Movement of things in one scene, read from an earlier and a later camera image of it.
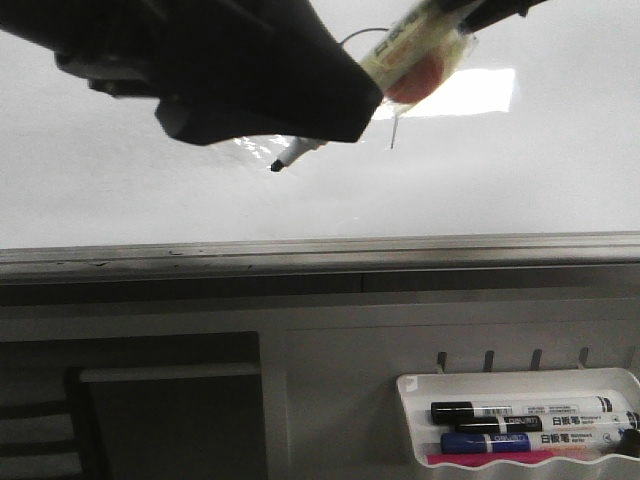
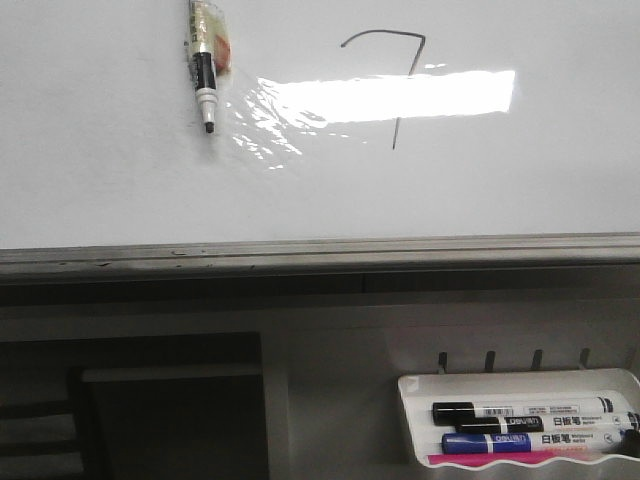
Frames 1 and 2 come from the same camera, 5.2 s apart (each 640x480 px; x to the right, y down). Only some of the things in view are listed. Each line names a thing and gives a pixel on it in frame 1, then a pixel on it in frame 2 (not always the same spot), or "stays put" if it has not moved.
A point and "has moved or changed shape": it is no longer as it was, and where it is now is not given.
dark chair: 157,407 stays put
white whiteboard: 526,168 stays put
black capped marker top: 443,413 stays put
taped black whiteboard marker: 412,57 has moved or changed shape
